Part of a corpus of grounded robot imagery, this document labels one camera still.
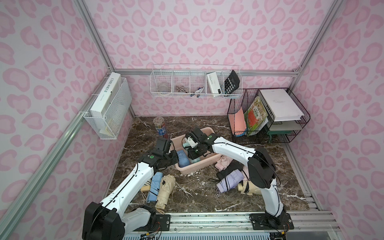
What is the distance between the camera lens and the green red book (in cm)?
97

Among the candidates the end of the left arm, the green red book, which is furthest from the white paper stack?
the end of the left arm

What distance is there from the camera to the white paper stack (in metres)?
0.90

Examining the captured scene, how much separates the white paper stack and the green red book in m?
0.04
